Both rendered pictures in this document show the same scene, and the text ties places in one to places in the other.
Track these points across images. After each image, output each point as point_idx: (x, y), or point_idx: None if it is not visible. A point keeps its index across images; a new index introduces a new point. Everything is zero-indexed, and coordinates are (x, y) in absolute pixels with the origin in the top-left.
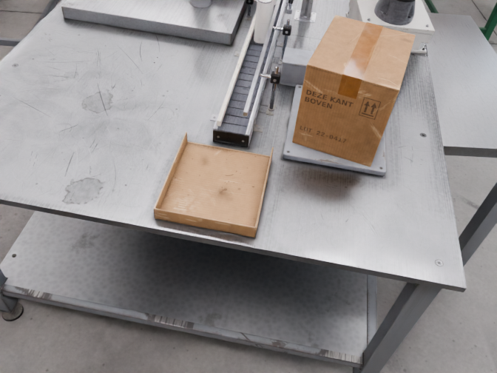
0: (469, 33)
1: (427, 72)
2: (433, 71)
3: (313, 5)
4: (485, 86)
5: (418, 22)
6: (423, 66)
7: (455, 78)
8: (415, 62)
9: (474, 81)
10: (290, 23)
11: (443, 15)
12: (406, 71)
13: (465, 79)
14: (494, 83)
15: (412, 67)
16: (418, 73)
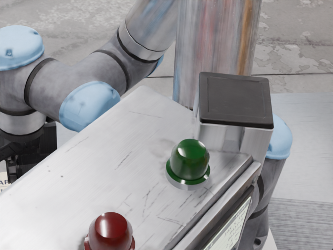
0: None
1: (306, 206)
2: (298, 196)
3: None
4: (306, 132)
5: None
6: (287, 208)
7: (303, 167)
8: (280, 219)
9: (298, 143)
10: None
11: (57, 141)
12: (321, 239)
13: (300, 154)
14: (293, 119)
15: (302, 227)
16: (318, 219)
